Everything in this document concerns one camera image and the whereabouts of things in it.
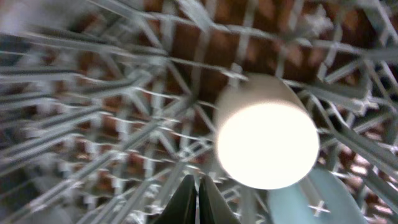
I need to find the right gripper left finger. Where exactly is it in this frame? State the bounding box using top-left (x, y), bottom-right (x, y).
top-left (152, 175), bottom-right (197, 224)

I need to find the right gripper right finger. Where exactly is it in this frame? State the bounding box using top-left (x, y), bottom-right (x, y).
top-left (198, 175), bottom-right (240, 224)

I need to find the white cup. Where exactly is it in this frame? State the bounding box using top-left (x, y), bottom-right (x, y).
top-left (214, 75), bottom-right (320, 190)

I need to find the light blue cup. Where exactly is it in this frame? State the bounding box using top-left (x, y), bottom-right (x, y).
top-left (267, 168), bottom-right (368, 224)

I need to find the grey dishwasher rack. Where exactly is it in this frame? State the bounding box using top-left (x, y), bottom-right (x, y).
top-left (1, 1), bottom-right (397, 223)

